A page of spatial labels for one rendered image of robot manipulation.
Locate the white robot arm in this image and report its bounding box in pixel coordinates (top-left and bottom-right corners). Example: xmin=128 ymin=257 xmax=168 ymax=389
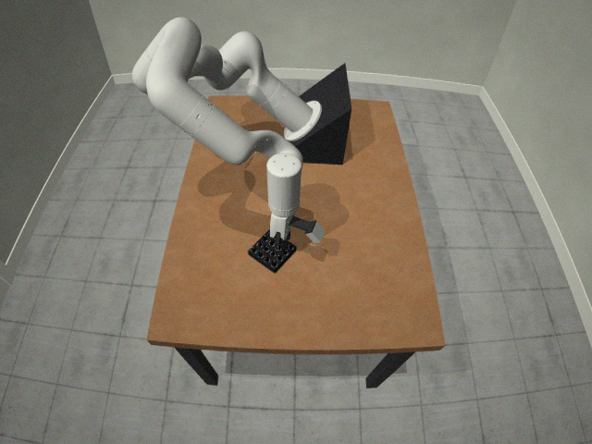
xmin=132 ymin=18 xmax=322 ymax=216

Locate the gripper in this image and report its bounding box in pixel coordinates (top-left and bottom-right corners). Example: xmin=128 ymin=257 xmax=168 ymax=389
xmin=270 ymin=212 xmax=296 ymax=246

